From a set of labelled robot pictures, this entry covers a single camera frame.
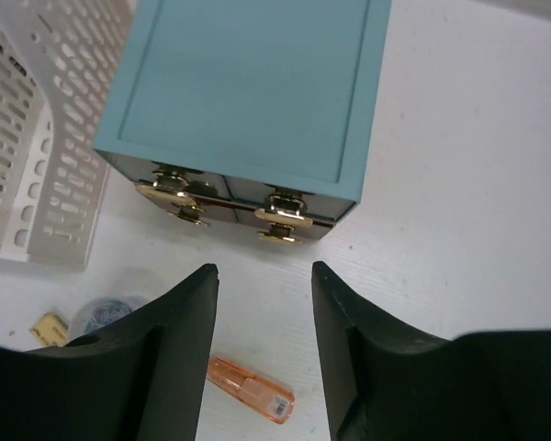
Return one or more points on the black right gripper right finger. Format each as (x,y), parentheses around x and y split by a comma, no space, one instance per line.
(384,379)

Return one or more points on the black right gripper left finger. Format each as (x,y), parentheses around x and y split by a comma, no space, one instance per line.
(139,378)

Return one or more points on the clear jar of paperclips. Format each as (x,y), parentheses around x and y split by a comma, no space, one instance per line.
(101,312)

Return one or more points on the beige eraser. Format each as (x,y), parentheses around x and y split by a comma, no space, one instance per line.
(50,330)

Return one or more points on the orange correction tape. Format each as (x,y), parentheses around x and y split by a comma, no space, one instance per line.
(255,391)

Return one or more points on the blue top drawer box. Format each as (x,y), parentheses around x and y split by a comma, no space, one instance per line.
(264,93)

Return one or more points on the white plastic file organizer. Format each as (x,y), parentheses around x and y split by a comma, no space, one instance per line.
(57,62)

